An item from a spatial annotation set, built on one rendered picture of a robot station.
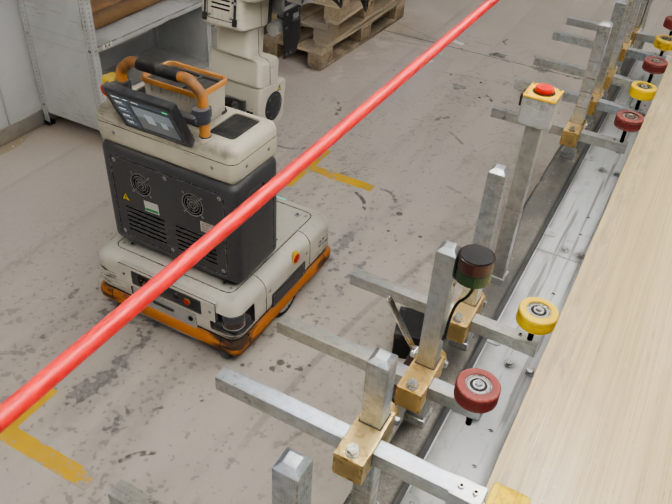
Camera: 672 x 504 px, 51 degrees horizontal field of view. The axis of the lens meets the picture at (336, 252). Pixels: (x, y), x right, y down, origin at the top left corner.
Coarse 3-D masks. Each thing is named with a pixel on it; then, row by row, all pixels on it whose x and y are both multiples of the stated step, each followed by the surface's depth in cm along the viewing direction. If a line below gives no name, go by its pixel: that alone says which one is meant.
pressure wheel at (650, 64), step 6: (648, 60) 245; (654, 60) 246; (660, 60) 247; (666, 60) 246; (642, 66) 248; (648, 66) 245; (654, 66) 243; (660, 66) 243; (666, 66) 244; (648, 72) 249; (654, 72) 245; (660, 72) 244; (648, 78) 250
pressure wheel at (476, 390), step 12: (468, 372) 126; (480, 372) 126; (456, 384) 124; (468, 384) 124; (480, 384) 123; (492, 384) 124; (456, 396) 124; (468, 396) 122; (480, 396) 122; (492, 396) 122; (468, 408) 123; (480, 408) 122; (492, 408) 123; (468, 420) 130
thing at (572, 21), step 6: (570, 18) 299; (576, 18) 299; (570, 24) 300; (576, 24) 299; (582, 24) 298; (588, 24) 297; (594, 24) 296; (594, 30) 297; (636, 36) 290; (642, 36) 289; (648, 36) 288; (654, 36) 287; (648, 42) 289
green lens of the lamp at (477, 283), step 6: (456, 264) 116; (456, 270) 116; (456, 276) 116; (462, 276) 115; (468, 276) 114; (462, 282) 115; (468, 282) 114; (474, 282) 114; (480, 282) 114; (486, 282) 115; (474, 288) 115; (480, 288) 115
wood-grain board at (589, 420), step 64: (640, 128) 206; (640, 192) 178; (640, 256) 157; (576, 320) 139; (640, 320) 140; (576, 384) 126; (640, 384) 127; (512, 448) 114; (576, 448) 115; (640, 448) 116
